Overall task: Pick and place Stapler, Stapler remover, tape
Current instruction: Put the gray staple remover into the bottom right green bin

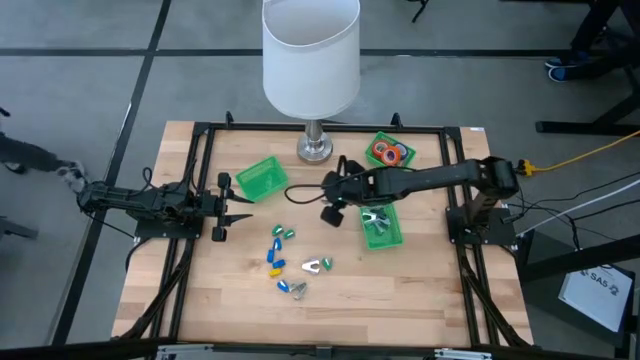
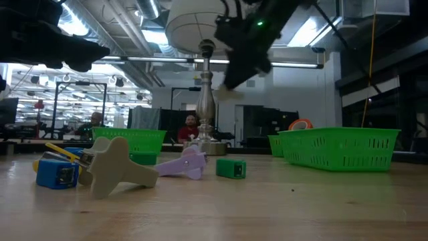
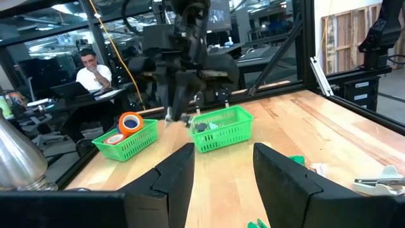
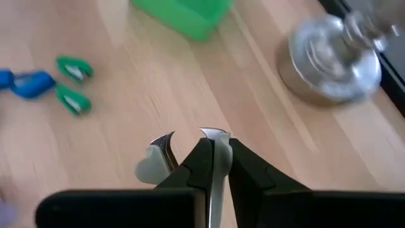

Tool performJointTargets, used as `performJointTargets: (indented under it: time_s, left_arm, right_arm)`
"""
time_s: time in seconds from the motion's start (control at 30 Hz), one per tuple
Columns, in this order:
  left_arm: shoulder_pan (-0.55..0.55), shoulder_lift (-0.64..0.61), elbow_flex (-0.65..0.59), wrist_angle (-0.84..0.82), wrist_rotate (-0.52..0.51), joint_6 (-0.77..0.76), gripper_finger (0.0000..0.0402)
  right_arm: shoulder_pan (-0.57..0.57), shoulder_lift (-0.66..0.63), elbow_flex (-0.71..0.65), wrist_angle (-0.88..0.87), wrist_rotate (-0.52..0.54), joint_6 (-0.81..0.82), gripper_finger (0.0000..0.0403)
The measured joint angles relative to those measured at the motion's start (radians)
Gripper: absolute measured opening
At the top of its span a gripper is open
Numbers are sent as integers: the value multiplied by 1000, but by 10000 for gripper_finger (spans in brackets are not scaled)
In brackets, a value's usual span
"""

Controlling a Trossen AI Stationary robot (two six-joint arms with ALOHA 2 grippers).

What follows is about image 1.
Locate black desk legs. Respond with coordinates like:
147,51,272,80
534,29,640,139

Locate silver lamp white shade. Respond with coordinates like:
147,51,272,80
261,0,362,165

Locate white paper sign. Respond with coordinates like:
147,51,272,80
557,266,634,334

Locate white cable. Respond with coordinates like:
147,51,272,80
518,178,640,237

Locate person's leg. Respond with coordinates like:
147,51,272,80
0,107,87,195

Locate dark grey staple remover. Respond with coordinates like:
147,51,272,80
372,214,394,236

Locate yellow extension cord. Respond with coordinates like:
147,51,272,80
516,129,640,177

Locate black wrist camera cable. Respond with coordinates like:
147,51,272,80
284,183,329,206

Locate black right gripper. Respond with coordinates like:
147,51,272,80
319,156,399,229

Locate green plastic basket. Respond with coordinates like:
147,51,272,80
358,201,405,252
364,130,418,170
234,155,290,203

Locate silver metal bracket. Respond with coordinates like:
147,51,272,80
154,342,215,360
432,347,494,360

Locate orange tape roll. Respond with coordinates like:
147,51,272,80
380,144,403,168

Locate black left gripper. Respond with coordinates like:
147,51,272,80
200,171,255,244

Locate black chair leg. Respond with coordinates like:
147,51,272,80
407,0,432,24

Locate black floor stand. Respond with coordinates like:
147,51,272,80
514,232,640,359

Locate black power cable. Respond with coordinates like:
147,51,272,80
501,169,640,251

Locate person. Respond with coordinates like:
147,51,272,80
544,0,629,84

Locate grey chair base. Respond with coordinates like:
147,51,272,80
0,214,40,242

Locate black metal table frame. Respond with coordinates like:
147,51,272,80
112,110,534,352

